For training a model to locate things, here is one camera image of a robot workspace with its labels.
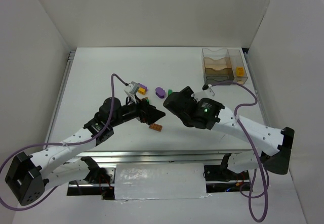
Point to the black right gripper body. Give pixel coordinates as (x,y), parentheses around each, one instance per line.
(177,102)

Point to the white foil cover panel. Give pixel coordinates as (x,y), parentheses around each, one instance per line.
(159,181)

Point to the clear narrow sorting bin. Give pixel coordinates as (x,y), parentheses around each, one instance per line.
(237,61)

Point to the purple flat lego plate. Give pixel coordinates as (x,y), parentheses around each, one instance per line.
(143,86)

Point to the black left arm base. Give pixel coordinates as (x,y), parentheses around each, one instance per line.
(100,184)

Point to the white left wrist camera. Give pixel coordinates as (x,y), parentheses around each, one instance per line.
(131,89)

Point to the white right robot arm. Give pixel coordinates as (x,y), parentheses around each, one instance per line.
(272,146)

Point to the orange-brown lego plate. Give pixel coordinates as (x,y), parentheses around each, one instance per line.
(156,127)

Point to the clear stepped sorting container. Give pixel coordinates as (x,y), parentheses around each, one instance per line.
(216,66)

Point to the aluminium table edge rail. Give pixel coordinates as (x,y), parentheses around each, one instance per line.
(152,157)

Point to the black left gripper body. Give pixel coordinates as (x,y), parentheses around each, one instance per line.
(143,111)

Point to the yellow rectangular lego brick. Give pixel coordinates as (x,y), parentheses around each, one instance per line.
(141,91)

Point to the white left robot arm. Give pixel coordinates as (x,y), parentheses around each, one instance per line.
(29,176)

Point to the purple rounded lego brick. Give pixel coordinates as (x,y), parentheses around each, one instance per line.
(160,92)

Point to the yellow butterfly lego brick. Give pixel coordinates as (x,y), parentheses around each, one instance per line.
(240,72)

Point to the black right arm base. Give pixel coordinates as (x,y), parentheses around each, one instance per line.
(215,174)

